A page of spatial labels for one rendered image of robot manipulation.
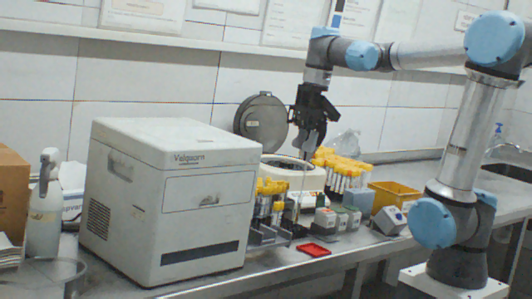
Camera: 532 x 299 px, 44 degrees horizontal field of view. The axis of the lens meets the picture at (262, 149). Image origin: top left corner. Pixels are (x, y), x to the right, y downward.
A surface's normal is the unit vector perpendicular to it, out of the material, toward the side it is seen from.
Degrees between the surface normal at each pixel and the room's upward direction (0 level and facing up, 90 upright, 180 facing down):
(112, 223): 90
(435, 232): 98
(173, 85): 90
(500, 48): 83
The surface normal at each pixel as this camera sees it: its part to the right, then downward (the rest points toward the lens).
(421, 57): -0.65, 0.38
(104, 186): -0.69, 0.04
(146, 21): 0.70, 0.33
